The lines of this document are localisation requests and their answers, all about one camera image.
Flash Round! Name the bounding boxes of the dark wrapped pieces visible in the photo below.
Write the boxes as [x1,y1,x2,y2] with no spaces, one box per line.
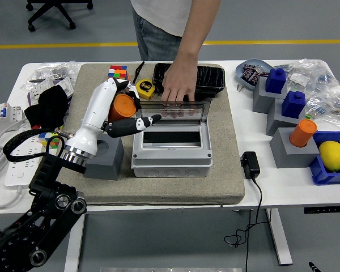
[241,64,269,86]

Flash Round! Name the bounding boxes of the yellow lemon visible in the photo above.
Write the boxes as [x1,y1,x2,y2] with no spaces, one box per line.
[318,141,340,172]

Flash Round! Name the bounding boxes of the yellow tape measure with print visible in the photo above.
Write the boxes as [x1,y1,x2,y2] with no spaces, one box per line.
[133,61,156,100]

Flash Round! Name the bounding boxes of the person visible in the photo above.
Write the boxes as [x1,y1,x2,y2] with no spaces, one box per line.
[130,0,193,62]

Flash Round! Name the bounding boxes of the white table leg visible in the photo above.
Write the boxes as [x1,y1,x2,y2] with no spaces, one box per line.
[63,214,87,272]
[265,208,294,266]

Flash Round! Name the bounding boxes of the black table control panel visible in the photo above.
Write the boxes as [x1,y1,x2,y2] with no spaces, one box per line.
[304,206,340,215]

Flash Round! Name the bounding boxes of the white socket plate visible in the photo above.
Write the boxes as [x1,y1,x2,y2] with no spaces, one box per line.
[29,83,51,99]

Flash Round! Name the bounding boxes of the clear plastic parts bag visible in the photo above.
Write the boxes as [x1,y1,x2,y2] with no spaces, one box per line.
[283,58,340,91]
[21,61,83,91]
[304,90,340,130]

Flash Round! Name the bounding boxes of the grey electrical junction box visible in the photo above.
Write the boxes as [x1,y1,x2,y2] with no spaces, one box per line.
[131,124,214,179]

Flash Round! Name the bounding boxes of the black office chair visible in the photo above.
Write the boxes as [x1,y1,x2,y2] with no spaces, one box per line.
[25,0,94,32]

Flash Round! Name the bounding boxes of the blue plastic block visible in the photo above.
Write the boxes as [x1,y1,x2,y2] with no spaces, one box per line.
[265,67,288,94]
[281,90,306,119]

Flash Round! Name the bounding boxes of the black cloth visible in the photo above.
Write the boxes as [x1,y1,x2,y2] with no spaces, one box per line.
[24,84,69,130]

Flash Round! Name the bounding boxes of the grey block with round hole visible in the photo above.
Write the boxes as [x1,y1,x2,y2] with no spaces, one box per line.
[83,131,125,181]
[269,127,321,169]

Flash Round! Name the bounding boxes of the pale blue bowl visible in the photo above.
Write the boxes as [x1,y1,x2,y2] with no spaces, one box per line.
[235,58,274,91]

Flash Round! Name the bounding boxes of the orange cylinder battery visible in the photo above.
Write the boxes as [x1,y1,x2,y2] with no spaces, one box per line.
[108,93,138,122]
[288,118,318,148]

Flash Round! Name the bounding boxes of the blue storage bin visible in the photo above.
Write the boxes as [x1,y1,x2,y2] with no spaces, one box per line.
[309,130,340,186]

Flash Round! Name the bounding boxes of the white switch plate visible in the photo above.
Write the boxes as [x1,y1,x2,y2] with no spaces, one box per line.
[55,78,74,99]

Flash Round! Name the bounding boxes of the white power strip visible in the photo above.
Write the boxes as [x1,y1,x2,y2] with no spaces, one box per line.
[4,124,48,187]

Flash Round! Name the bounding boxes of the white circuit breaker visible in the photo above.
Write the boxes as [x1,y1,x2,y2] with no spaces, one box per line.
[0,102,28,134]

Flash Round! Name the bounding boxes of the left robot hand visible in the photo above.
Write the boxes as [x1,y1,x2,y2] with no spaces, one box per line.
[64,78,163,158]

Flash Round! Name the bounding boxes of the black power adapter with cord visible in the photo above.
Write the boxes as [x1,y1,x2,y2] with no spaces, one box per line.
[224,151,270,272]

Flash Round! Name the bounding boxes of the smoky transparent box lid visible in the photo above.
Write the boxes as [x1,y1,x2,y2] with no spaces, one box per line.
[135,100,211,127]

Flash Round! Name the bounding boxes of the black plastic tray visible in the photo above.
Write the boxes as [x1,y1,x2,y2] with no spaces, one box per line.
[152,62,226,100]

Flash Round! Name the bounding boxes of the grey-brown mat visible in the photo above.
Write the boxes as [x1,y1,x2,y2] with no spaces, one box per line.
[46,62,246,206]

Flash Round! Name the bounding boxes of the colourful puzzle cube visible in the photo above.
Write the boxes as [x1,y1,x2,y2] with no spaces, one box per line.
[38,131,65,150]
[107,65,130,82]

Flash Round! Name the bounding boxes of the silver metal plate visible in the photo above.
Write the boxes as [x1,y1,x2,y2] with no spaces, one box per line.
[100,267,243,272]

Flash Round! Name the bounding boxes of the person's left hand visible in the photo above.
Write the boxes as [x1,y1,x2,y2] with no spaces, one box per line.
[160,53,199,118]

